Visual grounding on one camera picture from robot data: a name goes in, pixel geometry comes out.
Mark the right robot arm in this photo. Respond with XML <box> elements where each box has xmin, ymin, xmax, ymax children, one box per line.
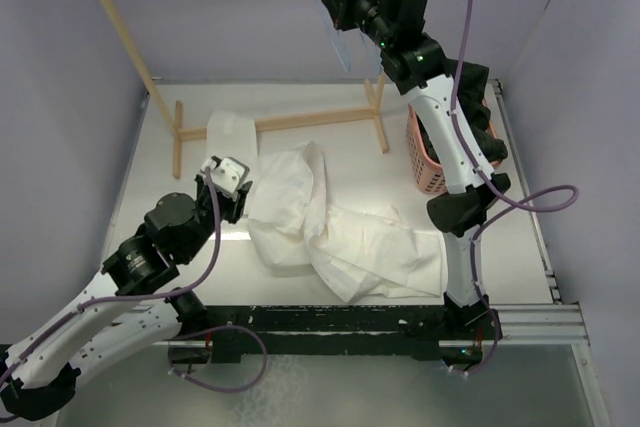
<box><xmin>321</xmin><ymin>0</ymin><xmax>511</xmax><ymax>338</ymax></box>

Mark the wooden clothes rack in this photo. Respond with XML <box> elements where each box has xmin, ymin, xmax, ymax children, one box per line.
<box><xmin>69</xmin><ymin>0</ymin><xmax>413</xmax><ymax>180</ymax></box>

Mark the black striped shirt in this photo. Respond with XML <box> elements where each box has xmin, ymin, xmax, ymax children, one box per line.
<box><xmin>417</xmin><ymin>60</ymin><xmax>509</xmax><ymax>173</ymax></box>

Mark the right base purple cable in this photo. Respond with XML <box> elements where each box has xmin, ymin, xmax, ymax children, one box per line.
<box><xmin>447</xmin><ymin>306</ymin><xmax>504</xmax><ymax>378</ymax></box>

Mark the white shirt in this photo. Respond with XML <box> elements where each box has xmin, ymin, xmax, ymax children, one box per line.
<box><xmin>206</xmin><ymin>111</ymin><xmax>446</xmax><ymax>303</ymax></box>

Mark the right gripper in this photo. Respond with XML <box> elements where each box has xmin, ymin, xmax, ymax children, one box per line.
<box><xmin>321</xmin><ymin>0</ymin><xmax>392</xmax><ymax>50</ymax></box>

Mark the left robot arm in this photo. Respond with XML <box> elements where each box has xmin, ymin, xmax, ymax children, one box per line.
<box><xmin>1</xmin><ymin>171</ymin><xmax>252</xmax><ymax>423</ymax></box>

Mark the pink laundry basket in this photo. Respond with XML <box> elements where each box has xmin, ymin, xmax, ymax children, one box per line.
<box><xmin>406</xmin><ymin>107</ymin><xmax>503</xmax><ymax>195</ymax></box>

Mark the blue wire hanger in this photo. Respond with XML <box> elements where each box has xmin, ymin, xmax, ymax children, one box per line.
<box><xmin>360</xmin><ymin>33</ymin><xmax>382</xmax><ymax>77</ymax></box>
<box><xmin>298</xmin><ymin>0</ymin><xmax>357</xmax><ymax>74</ymax></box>

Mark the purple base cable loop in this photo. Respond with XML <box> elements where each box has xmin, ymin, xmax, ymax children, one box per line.
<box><xmin>167</xmin><ymin>325</ymin><xmax>269</xmax><ymax>392</ymax></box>

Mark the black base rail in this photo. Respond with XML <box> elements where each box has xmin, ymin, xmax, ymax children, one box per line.
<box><xmin>178</xmin><ymin>303</ymin><xmax>502</xmax><ymax>365</ymax></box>

